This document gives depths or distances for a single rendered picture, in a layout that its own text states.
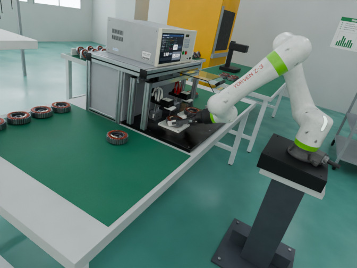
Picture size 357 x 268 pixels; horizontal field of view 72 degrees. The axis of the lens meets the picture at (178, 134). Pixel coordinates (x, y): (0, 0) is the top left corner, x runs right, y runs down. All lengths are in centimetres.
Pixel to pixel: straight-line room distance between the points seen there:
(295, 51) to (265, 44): 551
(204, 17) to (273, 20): 207
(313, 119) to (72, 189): 114
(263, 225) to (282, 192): 27
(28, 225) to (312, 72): 632
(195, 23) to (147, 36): 384
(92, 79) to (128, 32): 35
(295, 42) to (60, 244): 116
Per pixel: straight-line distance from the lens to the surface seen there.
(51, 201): 101
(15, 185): 110
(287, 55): 123
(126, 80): 146
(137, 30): 153
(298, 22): 665
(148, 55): 149
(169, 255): 180
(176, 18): 549
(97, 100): 164
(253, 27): 681
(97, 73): 159
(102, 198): 99
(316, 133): 141
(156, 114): 159
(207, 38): 516
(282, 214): 162
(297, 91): 148
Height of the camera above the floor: 141
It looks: 26 degrees down
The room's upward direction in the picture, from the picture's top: 11 degrees clockwise
